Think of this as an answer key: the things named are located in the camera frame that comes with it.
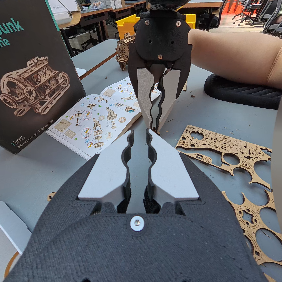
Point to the small white oval object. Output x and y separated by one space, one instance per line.
80 71

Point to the person's right forearm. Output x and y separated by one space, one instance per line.
238 52

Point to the short wooden strip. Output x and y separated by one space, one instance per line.
185 86

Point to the laser-cut wooden parts sheet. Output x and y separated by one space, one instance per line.
233 152

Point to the white rounded device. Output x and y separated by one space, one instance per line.
63 13

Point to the wooden background desk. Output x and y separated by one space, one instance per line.
88 14

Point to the orange object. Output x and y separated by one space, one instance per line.
229 6

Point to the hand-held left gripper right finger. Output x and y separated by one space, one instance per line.
174 176

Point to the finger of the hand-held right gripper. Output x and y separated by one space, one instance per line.
143 92
170 92

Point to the grey background desk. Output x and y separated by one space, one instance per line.
202 4

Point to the white instruction booklet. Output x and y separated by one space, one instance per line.
88 123

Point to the black model kit box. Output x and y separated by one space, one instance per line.
33 55

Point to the black office chair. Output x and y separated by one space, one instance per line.
247 11
90 37
274 19

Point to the black wrist rest pad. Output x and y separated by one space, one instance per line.
242 92

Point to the small wooden model part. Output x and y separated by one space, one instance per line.
155 130

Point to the white cardboard box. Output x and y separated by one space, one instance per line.
13 227

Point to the yellow storage bin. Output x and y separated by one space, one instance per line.
125 26

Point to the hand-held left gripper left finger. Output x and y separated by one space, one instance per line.
105 176

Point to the assembled wooden model vehicle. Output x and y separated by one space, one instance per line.
123 50

